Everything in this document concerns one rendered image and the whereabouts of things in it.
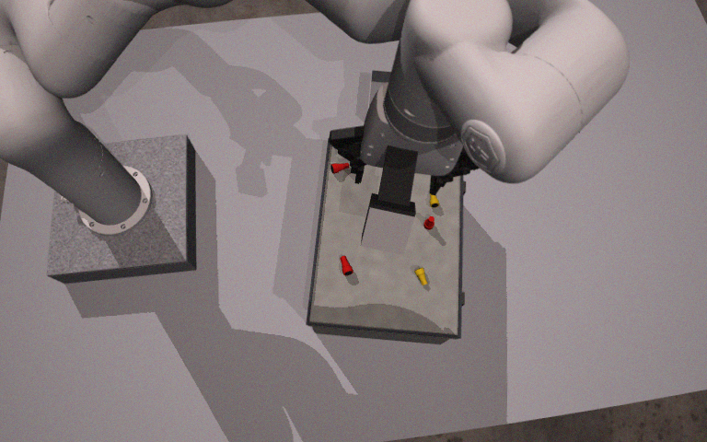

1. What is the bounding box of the red tapered cone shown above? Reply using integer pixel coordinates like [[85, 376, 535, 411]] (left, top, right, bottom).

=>
[[423, 216, 435, 230], [330, 163, 349, 174], [340, 256, 354, 275]]

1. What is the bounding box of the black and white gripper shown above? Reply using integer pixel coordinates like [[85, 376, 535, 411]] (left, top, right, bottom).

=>
[[329, 82, 479, 195]]

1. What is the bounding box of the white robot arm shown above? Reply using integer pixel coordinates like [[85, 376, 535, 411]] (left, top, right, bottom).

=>
[[0, 0, 630, 255]]

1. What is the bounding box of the grey flat rectangular case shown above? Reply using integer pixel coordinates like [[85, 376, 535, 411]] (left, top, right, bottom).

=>
[[306, 139, 466, 344]]

